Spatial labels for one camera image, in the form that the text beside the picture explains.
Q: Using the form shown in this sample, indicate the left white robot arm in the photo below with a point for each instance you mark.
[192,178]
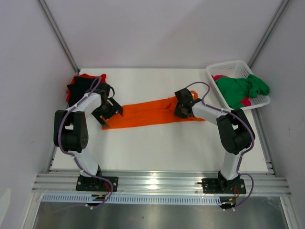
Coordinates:
[70,125]

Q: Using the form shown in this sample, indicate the white slotted cable duct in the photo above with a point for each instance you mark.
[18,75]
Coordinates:
[133,199]

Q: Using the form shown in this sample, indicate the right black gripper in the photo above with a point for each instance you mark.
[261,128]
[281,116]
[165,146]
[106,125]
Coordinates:
[181,104]

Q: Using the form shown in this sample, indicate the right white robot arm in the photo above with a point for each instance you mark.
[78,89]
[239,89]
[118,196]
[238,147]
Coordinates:
[236,135]

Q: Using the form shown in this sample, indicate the black folded t shirt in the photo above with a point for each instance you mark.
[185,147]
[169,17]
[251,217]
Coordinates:
[78,87]

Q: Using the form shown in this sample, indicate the orange t shirt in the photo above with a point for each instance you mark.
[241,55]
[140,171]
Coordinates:
[149,113]

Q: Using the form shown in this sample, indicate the aluminium mounting rail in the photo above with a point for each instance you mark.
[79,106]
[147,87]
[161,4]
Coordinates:
[159,183]

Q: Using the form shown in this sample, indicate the pink t shirt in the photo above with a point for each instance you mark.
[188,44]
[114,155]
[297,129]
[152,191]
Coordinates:
[232,91]

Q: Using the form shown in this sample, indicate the green t shirt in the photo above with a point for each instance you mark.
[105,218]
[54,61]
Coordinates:
[255,86]

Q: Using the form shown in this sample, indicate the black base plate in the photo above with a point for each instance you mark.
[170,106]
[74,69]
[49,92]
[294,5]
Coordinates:
[219,186]
[85,183]

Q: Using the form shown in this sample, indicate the white plastic basket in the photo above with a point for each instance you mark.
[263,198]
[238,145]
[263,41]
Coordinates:
[233,69]

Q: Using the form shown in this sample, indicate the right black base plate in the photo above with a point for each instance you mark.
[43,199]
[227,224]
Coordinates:
[219,186]

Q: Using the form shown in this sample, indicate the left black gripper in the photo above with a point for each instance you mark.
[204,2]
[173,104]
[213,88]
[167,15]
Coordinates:
[115,107]

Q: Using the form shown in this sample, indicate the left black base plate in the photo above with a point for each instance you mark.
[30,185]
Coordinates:
[85,183]

